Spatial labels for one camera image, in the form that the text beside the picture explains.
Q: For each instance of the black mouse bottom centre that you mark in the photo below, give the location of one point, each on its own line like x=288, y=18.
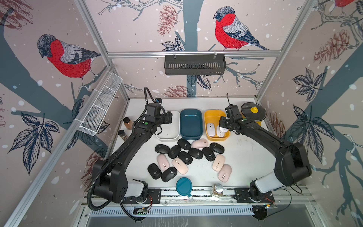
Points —
x=169, y=174

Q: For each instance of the yellow pot with black lid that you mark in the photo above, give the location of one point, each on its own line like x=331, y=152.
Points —
x=253, y=111

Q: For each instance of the yellow storage box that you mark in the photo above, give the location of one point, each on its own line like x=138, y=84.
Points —
x=213, y=116

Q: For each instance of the black mouse top centre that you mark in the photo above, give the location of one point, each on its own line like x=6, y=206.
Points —
x=184, y=144

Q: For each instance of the black mouse far left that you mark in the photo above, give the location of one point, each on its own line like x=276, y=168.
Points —
x=162, y=149

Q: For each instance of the dark spice bottle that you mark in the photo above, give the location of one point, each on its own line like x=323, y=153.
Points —
x=123, y=135

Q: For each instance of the pink mouse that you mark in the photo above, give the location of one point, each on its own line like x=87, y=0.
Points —
x=218, y=162
x=163, y=162
x=200, y=144
x=180, y=166
x=224, y=173

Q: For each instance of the brown spice bottle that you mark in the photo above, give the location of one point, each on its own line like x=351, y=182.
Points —
x=128, y=123

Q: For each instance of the white wire mesh shelf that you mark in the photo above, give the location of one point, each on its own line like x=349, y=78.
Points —
x=94, y=118

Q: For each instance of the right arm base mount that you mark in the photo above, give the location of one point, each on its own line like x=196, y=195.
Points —
x=244, y=195

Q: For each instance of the black hanging wire basket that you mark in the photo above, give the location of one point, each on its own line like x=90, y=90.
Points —
x=183, y=65

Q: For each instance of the black mouse top right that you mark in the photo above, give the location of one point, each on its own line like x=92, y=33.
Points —
x=217, y=148

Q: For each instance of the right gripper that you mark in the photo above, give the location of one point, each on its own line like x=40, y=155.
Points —
x=222, y=121

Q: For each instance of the white storage box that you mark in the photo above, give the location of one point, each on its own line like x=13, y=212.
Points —
x=170, y=132

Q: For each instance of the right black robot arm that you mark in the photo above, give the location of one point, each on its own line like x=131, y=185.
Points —
x=292, y=164

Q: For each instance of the pink mouse top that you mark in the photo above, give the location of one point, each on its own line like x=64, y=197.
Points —
x=200, y=144

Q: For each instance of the black mouse upper left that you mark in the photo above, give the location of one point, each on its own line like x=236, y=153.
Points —
x=174, y=152

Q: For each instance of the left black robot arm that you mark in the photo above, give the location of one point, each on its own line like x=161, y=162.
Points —
x=109, y=181

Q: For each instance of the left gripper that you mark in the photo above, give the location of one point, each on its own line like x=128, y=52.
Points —
x=168, y=117

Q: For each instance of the small glass jar silver lid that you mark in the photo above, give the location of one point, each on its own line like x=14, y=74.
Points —
x=217, y=190

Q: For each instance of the white mouse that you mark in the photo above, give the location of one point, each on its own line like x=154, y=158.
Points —
x=219, y=133
x=224, y=129
x=210, y=127

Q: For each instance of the teal round lid container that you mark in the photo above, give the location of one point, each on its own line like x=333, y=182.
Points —
x=184, y=187

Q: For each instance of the teal storage box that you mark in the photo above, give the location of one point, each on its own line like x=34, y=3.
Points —
x=191, y=124

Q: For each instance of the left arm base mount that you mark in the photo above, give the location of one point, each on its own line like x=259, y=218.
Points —
x=153, y=196

